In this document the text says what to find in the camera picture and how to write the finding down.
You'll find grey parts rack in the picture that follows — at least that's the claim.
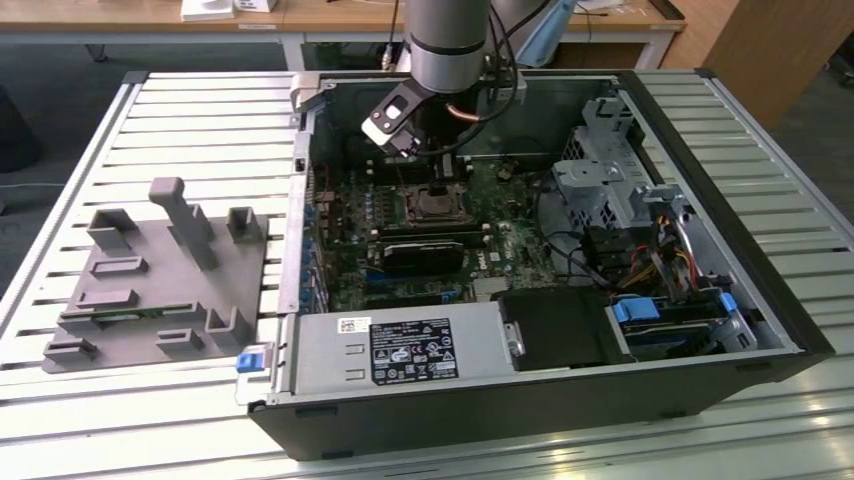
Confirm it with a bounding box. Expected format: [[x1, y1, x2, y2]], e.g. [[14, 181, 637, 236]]
[[39, 175, 273, 375]]

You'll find black open PC case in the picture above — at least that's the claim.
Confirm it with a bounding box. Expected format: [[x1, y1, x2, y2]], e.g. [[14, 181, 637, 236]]
[[233, 67, 840, 462]]

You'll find metal socket cover frame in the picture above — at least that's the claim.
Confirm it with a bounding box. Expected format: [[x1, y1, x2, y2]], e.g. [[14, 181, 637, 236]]
[[402, 184, 474, 224]]

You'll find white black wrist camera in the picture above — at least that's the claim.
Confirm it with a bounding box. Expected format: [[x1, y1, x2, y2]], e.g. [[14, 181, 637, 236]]
[[360, 82, 428, 160]]

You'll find silver chipset heatsink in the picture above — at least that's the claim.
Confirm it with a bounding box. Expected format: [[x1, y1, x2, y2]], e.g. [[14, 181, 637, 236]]
[[472, 277, 510, 302]]

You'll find green RAM stick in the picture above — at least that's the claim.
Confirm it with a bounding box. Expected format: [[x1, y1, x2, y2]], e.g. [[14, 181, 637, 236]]
[[91, 308, 169, 323]]

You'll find blue disk carrier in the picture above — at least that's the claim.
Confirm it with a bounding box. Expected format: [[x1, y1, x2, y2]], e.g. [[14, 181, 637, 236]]
[[609, 295, 664, 327]]

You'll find black RAM slot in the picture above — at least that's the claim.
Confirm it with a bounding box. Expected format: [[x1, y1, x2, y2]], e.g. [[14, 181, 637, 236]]
[[378, 231, 488, 245], [373, 164, 469, 176], [378, 224, 488, 236], [373, 172, 469, 184]]

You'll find wooden desk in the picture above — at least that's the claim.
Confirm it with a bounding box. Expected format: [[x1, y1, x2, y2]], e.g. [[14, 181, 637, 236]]
[[0, 0, 689, 74]]

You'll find black graphics card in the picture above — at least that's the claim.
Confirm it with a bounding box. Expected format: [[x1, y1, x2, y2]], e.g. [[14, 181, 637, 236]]
[[373, 238, 468, 278]]

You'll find black hard disk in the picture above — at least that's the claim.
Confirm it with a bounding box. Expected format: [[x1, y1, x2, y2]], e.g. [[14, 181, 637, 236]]
[[620, 319, 720, 362]]

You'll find blue case latch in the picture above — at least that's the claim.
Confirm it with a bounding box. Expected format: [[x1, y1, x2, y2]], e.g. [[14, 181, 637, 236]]
[[235, 343, 277, 375]]

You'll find silver power supply unit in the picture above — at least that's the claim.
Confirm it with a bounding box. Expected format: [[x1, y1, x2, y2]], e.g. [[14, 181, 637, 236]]
[[291, 302, 529, 399]]

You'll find green motherboard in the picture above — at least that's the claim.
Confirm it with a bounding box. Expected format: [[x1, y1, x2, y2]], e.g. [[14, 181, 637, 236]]
[[308, 158, 580, 315]]

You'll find CPU socket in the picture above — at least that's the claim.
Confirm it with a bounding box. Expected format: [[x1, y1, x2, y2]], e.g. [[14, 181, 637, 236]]
[[398, 183, 477, 226]]

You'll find metal drive cage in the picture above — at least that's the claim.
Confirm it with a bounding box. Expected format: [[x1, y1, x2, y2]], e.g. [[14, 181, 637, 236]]
[[548, 93, 700, 236]]

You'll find black wire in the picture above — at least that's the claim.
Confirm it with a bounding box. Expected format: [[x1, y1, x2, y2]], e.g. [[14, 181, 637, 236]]
[[541, 227, 616, 292]]

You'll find wooden cabinet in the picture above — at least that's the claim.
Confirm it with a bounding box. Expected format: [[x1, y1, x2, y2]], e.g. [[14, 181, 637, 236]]
[[657, 0, 854, 132]]

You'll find coloured power wire bundle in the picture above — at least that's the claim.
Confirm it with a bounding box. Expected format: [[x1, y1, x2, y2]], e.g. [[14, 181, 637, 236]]
[[617, 212, 708, 302]]

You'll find silver square CPU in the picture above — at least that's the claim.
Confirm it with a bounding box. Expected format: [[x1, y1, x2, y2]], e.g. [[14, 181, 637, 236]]
[[414, 191, 465, 218]]

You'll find black plastic drive cover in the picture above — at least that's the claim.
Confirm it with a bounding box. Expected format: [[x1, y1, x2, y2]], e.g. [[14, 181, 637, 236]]
[[494, 288, 634, 374]]

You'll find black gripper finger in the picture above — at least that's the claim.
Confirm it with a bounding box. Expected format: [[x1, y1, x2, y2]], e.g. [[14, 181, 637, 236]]
[[429, 153, 464, 200]]

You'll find silver grey wrist camera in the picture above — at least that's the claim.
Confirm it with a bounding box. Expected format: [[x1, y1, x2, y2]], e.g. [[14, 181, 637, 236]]
[[481, 67, 530, 106]]

